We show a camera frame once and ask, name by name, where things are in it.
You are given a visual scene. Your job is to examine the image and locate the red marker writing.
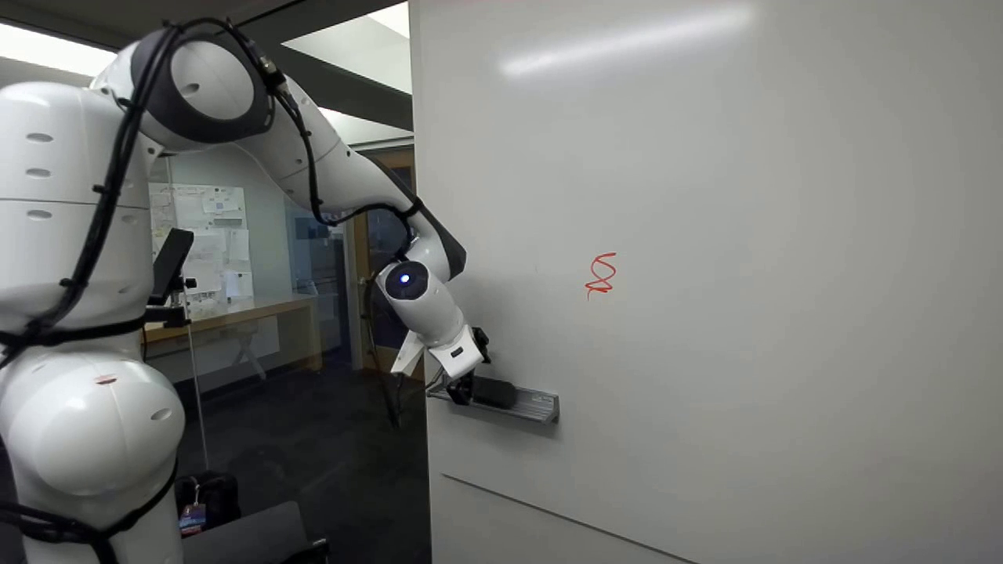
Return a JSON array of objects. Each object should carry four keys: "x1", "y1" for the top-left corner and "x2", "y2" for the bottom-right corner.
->
[{"x1": 582, "y1": 251, "x2": 619, "y2": 294}]

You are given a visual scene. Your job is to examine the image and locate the black floor bag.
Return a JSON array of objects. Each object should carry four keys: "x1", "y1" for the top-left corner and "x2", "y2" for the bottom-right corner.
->
[{"x1": 175, "y1": 470, "x2": 241, "y2": 536}]

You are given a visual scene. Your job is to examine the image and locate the black phone on mount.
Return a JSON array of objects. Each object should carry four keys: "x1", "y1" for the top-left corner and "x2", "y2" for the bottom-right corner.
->
[{"x1": 152, "y1": 229, "x2": 194, "y2": 307}]

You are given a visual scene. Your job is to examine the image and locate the large white whiteboard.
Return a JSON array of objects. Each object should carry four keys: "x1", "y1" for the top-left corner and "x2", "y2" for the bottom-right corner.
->
[{"x1": 410, "y1": 0, "x2": 1003, "y2": 564}]

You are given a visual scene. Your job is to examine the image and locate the wooden desk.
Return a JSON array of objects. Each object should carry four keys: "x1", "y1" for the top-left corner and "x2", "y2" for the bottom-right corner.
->
[{"x1": 145, "y1": 297, "x2": 322, "y2": 381}]

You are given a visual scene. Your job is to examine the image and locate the wall notice posters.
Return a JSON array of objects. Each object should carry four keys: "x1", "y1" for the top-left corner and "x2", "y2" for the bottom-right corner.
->
[{"x1": 152, "y1": 182, "x2": 253, "y2": 318}]

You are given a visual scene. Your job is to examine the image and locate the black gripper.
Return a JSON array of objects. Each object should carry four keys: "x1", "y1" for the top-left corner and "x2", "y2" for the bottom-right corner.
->
[{"x1": 444, "y1": 328, "x2": 488, "y2": 405}]

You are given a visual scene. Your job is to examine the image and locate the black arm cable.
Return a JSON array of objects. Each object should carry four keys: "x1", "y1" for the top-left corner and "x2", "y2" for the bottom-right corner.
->
[{"x1": 0, "y1": 15, "x2": 428, "y2": 368}]

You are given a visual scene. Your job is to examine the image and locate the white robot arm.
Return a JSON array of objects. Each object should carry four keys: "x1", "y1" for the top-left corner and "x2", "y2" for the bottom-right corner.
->
[{"x1": 0, "y1": 20, "x2": 485, "y2": 564}]

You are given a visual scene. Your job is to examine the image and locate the dark grey felt duster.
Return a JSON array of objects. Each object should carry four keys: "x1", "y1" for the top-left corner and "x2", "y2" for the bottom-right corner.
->
[{"x1": 474, "y1": 375, "x2": 518, "y2": 407}]

